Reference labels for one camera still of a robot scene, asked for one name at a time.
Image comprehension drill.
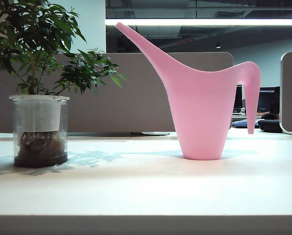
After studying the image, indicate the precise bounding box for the pink plastic watering can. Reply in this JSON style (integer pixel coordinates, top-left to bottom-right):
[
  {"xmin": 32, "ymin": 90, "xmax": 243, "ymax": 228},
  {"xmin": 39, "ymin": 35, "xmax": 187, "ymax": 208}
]
[{"xmin": 114, "ymin": 22, "xmax": 261, "ymax": 161}]

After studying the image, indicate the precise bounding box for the white inner plant pot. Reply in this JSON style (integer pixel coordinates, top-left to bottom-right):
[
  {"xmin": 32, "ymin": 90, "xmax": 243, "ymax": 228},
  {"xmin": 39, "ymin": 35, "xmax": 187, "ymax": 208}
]
[{"xmin": 18, "ymin": 95, "xmax": 61, "ymax": 132}]

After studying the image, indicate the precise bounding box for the green leafy plant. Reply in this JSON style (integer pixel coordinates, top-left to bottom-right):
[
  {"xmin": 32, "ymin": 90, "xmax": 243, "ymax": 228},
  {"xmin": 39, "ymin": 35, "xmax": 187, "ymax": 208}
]
[{"xmin": 0, "ymin": 0, "xmax": 127, "ymax": 96}]

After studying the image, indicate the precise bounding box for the grey table mat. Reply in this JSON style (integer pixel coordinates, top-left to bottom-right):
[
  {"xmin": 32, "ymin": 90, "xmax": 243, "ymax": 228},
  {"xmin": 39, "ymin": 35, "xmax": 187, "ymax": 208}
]
[{"xmin": 0, "ymin": 51, "xmax": 234, "ymax": 136}]

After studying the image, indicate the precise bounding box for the dark blue keyboard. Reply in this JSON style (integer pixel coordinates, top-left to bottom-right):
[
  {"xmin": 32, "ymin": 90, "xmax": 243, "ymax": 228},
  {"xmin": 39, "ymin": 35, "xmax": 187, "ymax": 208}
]
[{"xmin": 230, "ymin": 119, "xmax": 259, "ymax": 129}]

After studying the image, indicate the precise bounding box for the black computer monitor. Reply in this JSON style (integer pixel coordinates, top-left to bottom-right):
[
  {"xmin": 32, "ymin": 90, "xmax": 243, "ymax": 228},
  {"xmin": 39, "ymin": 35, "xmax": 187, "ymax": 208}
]
[
  {"xmin": 233, "ymin": 84, "xmax": 246, "ymax": 114},
  {"xmin": 257, "ymin": 87, "xmax": 281, "ymax": 114}
]

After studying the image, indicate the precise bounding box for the clear glass outer pot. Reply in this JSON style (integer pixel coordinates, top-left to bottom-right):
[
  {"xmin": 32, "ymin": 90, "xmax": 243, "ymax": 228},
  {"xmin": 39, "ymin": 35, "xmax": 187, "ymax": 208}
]
[{"xmin": 8, "ymin": 94, "xmax": 70, "ymax": 168}]

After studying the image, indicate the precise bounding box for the long ceiling light strip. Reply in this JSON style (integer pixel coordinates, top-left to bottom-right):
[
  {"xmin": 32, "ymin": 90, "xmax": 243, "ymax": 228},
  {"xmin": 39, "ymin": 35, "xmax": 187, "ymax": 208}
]
[{"xmin": 105, "ymin": 18, "xmax": 292, "ymax": 26}]

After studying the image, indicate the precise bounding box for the black round cushion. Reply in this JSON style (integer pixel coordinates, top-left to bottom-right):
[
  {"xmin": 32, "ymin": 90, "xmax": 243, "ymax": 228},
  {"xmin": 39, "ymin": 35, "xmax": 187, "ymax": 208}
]
[{"xmin": 257, "ymin": 113, "xmax": 283, "ymax": 133}]

